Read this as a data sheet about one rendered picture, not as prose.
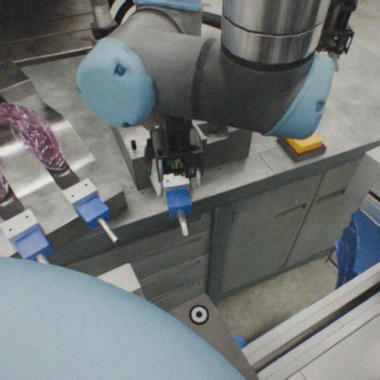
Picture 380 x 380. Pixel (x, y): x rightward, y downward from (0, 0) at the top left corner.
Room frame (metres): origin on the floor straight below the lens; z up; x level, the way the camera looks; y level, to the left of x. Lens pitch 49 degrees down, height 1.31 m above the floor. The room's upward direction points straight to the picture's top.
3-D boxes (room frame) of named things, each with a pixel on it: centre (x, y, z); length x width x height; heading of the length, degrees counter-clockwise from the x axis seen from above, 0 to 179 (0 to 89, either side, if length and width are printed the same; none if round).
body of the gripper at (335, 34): (0.81, -0.34, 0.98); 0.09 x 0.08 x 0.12; 178
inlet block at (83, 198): (0.34, 0.16, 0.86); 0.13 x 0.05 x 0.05; 40
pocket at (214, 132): (0.53, -0.04, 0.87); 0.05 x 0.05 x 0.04; 23
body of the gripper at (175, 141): (0.39, 0.02, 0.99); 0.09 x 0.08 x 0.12; 11
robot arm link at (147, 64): (0.30, 0.04, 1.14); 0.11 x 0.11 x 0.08; 71
